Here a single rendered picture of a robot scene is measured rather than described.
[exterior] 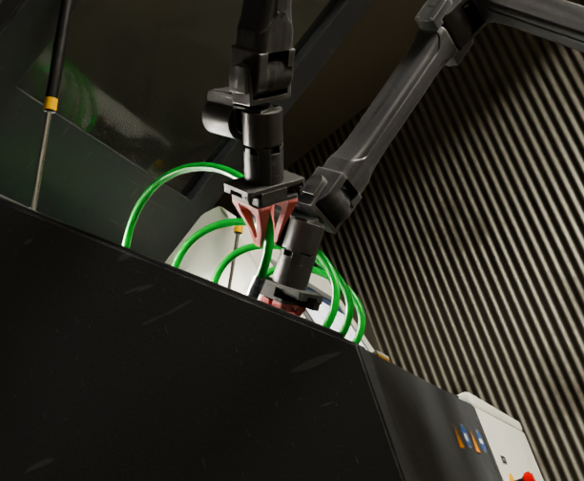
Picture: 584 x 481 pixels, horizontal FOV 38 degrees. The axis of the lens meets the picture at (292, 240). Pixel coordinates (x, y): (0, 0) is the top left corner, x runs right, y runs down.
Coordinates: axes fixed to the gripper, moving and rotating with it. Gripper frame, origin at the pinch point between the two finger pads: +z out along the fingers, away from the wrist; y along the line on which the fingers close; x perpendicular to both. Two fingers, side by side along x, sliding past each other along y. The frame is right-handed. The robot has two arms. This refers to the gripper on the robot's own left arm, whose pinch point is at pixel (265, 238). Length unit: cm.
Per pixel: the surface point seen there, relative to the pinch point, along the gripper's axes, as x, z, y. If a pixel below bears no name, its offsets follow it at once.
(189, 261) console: -54, 27, -19
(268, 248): 2.6, 0.3, 1.6
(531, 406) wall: -96, 178, -227
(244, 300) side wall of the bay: 19.7, -3.5, 18.5
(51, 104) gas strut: -22.9, -19.6, 20.8
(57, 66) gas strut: -25.1, -24.4, 18.0
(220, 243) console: -49, 23, -25
